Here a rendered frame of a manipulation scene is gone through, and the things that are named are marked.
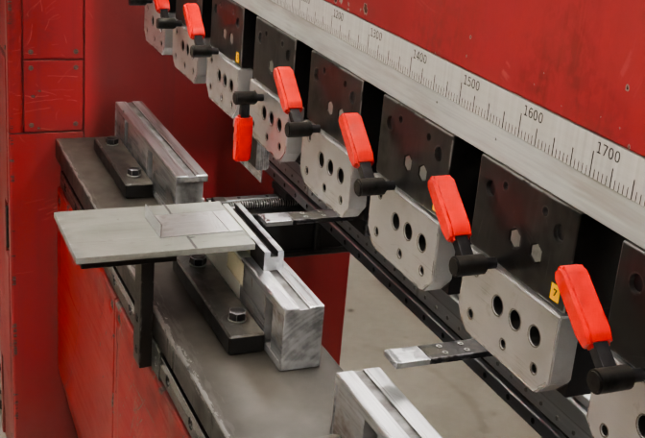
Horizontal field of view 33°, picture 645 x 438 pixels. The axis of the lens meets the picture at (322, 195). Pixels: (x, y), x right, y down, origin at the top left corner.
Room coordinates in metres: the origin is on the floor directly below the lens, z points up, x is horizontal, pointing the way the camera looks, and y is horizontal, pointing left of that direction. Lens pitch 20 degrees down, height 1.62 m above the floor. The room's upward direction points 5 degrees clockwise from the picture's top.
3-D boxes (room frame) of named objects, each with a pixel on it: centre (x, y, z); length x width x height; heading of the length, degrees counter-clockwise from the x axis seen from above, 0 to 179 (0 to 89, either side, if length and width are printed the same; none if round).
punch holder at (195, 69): (1.77, 0.21, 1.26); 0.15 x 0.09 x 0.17; 24
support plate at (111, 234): (1.51, 0.25, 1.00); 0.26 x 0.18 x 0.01; 114
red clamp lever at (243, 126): (1.40, 0.11, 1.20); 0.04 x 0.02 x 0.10; 114
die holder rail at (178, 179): (2.07, 0.34, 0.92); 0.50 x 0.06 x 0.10; 24
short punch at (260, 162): (1.57, 0.11, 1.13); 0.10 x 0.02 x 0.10; 24
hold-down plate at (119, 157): (2.09, 0.41, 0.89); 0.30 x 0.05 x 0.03; 24
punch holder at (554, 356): (0.86, -0.20, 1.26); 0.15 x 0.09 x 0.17; 24
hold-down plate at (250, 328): (1.51, 0.15, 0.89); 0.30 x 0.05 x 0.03; 24
